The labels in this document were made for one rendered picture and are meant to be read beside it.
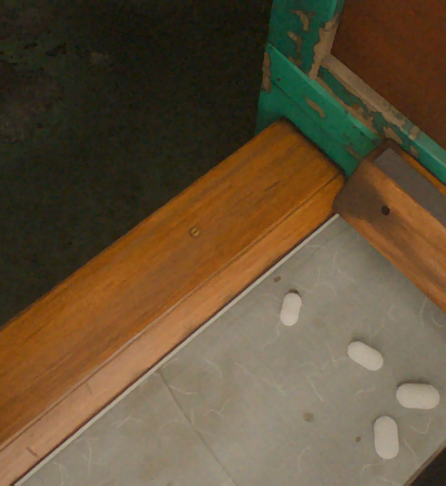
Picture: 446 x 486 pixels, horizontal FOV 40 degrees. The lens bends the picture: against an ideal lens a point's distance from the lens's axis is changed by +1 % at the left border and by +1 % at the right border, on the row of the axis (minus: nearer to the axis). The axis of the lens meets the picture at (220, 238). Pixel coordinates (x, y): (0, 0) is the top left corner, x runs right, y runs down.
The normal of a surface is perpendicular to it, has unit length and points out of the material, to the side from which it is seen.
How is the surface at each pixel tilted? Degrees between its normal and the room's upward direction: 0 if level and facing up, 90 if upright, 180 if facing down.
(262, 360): 0
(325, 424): 0
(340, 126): 90
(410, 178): 0
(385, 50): 90
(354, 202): 66
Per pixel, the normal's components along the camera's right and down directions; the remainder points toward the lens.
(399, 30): -0.75, 0.60
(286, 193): 0.02, -0.40
